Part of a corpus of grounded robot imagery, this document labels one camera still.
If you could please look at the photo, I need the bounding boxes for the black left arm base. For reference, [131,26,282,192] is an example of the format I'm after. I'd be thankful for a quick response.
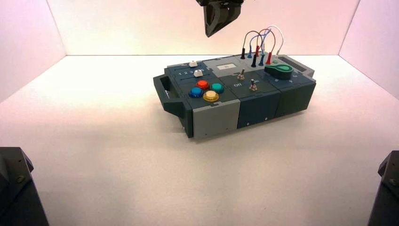
[0,147,49,226]

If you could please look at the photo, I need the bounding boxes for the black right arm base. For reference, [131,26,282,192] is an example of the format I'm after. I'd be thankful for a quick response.
[367,150,399,226]

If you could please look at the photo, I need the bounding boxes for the yellow round push button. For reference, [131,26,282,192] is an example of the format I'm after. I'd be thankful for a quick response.
[203,90,220,103]

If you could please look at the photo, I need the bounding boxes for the black plug jumper cable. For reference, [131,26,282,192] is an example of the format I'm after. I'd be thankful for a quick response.
[240,30,264,68]

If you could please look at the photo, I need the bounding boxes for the green rotary knob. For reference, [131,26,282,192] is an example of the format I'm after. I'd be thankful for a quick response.
[264,64,294,81]

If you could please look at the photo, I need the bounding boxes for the red plug jumper cable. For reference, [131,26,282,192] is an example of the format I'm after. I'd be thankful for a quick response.
[255,28,277,65]

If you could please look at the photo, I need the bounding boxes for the white jumper cable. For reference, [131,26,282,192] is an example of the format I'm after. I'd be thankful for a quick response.
[261,25,284,60]

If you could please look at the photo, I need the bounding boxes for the blue plug jumper cable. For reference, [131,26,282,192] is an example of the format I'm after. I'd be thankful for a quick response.
[247,29,272,67]

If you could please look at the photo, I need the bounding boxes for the dark teal grey control box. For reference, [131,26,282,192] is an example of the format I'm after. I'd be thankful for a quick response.
[152,55,316,139]

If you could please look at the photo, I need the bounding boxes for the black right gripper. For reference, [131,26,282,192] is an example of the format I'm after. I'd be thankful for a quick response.
[195,0,244,38]

